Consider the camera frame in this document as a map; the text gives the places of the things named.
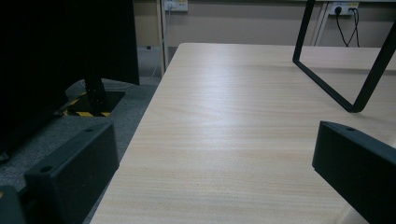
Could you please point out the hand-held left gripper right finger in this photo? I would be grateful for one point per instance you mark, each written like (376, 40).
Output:
(358, 168)

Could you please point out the black curtain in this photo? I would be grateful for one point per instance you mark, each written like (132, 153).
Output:
(46, 46)

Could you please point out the beige desk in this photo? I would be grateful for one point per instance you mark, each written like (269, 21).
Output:
(233, 28)

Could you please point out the white wall socket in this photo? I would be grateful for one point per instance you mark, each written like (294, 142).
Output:
(342, 7)
(176, 4)

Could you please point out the black desktop shelf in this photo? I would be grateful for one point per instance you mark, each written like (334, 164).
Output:
(376, 71)

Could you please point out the striped black stand base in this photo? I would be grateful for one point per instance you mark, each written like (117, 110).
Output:
(115, 98)

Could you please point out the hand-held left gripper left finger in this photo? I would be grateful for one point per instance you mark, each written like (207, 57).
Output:
(74, 174)

